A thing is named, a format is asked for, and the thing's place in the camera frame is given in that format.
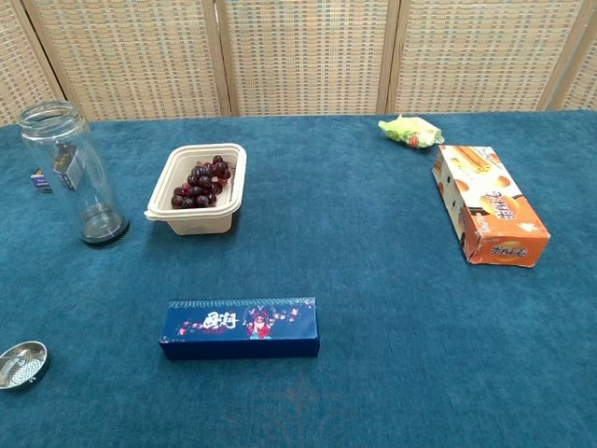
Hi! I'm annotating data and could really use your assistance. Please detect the clear glass jar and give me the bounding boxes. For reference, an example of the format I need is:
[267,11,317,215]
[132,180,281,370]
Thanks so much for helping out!
[17,100,131,249]

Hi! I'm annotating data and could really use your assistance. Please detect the green snack packet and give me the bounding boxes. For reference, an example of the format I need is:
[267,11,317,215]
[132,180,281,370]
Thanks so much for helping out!
[377,114,446,150]

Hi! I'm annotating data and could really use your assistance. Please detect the round metal strainer lid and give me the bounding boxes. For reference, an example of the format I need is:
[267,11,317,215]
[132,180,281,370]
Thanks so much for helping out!
[0,340,50,391]

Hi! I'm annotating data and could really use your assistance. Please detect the beige plastic food container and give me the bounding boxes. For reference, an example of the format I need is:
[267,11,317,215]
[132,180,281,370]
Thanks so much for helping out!
[143,142,248,237]

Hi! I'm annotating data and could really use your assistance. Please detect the blue tablecloth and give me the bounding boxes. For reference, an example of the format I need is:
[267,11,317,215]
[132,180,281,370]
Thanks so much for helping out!
[0,109,597,448]

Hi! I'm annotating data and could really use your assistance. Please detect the orange snack box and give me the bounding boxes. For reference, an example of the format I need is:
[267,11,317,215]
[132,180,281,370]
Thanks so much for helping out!
[431,144,552,269]

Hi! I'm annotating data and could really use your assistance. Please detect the woven folding screen panel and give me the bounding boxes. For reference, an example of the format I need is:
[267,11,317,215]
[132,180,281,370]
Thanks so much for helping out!
[542,0,597,112]
[21,0,233,123]
[214,0,401,118]
[385,0,597,116]
[0,0,65,128]

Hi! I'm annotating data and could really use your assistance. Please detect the bunch of dark red grapes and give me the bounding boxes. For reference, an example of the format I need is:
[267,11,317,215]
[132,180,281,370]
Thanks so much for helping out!
[170,154,233,210]

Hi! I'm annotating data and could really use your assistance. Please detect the dark blue printed long box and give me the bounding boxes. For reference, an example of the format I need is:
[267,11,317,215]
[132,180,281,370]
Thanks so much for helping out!
[159,296,322,362]

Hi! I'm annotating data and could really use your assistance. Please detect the small blue white box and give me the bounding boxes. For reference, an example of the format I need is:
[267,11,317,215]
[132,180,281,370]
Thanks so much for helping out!
[29,143,86,194]

